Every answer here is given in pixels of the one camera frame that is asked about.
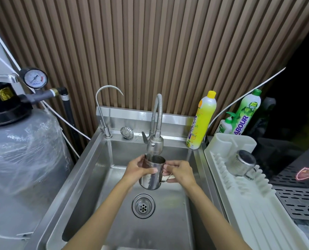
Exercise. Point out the person's left thumb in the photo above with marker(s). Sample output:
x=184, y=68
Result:
x=149, y=171

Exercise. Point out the yellow dish soap bottle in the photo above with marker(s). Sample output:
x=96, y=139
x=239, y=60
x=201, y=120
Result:
x=200, y=122

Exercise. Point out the stainless steel milk pitcher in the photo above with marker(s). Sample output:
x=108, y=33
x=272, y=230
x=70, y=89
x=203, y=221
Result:
x=154, y=177

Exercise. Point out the black vertical pipe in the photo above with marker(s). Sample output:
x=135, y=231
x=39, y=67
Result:
x=70, y=119

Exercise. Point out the thin white water tube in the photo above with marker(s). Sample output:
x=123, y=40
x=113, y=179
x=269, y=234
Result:
x=63, y=122
x=248, y=95

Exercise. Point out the tall green dish soap bottle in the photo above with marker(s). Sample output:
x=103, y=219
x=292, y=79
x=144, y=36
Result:
x=247, y=114

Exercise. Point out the small green pump bottle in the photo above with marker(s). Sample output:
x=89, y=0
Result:
x=225, y=126

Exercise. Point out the person's right thumb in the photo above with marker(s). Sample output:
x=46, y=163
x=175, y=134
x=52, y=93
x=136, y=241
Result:
x=170, y=164

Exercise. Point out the round steel sink drain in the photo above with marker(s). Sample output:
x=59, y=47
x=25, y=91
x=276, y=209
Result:
x=143, y=206

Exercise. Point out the black filter tank valve head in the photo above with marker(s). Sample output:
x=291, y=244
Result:
x=6, y=106

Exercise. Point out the round pressure gauge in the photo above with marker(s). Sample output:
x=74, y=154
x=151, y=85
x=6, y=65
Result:
x=34, y=78

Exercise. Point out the stainless steel sink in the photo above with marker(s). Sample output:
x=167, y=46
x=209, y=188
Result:
x=105, y=184

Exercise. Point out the black perforated metal tray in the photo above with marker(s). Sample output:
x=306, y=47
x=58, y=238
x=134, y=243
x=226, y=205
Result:
x=287, y=177

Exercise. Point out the grey pipe with brass fitting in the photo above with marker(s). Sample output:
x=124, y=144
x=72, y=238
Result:
x=43, y=95

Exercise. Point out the grey plastic-wrapped filter tank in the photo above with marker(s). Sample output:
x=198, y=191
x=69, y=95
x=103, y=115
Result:
x=24, y=174

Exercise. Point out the person's left forearm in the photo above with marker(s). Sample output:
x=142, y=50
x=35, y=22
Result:
x=102, y=213

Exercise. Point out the person's left hand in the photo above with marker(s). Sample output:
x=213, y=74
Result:
x=133, y=170

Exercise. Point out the grey perforated metal drip tray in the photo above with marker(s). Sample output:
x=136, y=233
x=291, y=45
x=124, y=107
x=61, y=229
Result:
x=297, y=203

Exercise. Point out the thin gooseneck water tap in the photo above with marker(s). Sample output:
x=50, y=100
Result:
x=102, y=111

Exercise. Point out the person's right forearm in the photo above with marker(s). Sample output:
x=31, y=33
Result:
x=209, y=218

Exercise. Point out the flexible steel sink faucet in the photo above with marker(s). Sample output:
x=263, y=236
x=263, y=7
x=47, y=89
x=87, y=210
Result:
x=157, y=119

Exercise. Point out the person's right hand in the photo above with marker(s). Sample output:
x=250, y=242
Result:
x=183, y=174

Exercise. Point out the steel sink strainer plug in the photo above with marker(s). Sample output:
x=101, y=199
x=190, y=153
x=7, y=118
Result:
x=126, y=133

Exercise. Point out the white plastic dish rack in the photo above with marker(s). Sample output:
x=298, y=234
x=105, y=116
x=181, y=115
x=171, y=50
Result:
x=250, y=205

